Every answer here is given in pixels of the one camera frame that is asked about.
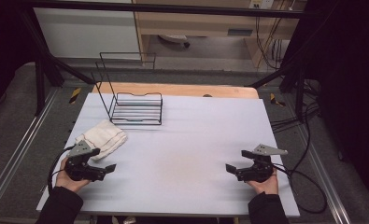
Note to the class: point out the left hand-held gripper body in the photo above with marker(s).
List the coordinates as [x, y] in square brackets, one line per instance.
[79, 168]

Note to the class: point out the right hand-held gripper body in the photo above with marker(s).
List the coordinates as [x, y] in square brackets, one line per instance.
[260, 171]

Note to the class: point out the white towel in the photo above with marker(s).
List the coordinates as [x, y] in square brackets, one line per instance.
[106, 137]

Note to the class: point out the person's right hand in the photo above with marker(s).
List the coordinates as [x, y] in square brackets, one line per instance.
[268, 187]

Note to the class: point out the person's left hand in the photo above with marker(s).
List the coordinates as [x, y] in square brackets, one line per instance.
[67, 184]

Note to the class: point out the white foam board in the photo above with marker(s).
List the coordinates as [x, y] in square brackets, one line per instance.
[179, 149]

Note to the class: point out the yellow black striped tape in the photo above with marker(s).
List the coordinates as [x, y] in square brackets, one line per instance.
[276, 100]
[75, 95]

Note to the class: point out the black curtain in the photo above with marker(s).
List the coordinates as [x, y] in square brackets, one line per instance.
[7, 46]
[350, 93]

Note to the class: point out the white cabinet panel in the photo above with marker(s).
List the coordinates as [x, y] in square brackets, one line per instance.
[85, 31]

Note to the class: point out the office chair base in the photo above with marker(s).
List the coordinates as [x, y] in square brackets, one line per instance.
[174, 39]

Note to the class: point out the light wooden desk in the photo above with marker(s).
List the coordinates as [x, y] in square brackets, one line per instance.
[197, 23]

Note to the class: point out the white power strip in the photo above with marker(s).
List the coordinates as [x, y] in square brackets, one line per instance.
[261, 3]

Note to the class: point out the aluminium rail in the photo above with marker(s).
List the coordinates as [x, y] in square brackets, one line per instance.
[325, 180]
[17, 155]

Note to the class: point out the black metal frame bar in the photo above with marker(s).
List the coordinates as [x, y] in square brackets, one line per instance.
[173, 8]

